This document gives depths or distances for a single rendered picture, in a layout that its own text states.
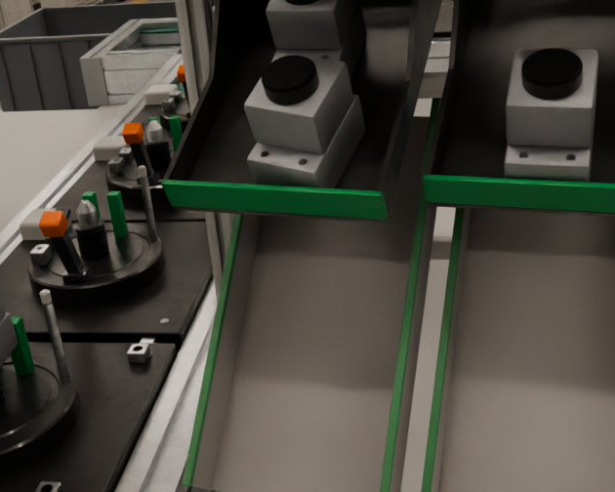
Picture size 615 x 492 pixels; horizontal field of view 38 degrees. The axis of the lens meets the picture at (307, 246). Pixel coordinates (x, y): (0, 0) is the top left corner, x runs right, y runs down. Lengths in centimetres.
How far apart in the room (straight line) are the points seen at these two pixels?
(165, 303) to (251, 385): 28
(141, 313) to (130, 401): 14
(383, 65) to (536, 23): 11
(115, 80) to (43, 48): 82
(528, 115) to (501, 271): 18
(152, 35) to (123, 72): 26
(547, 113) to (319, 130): 12
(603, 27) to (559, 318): 19
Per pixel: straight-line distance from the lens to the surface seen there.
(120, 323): 87
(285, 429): 62
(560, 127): 49
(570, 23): 62
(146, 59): 186
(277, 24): 56
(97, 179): 122
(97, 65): 190
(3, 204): 150
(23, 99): 277
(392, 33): 61
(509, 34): 62
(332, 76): 49
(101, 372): 80
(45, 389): 76
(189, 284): 91
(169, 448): 72
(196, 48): 61
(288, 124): 49
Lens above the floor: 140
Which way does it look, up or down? 27 degrees down
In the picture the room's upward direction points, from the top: 5 degrees counter-clockwise
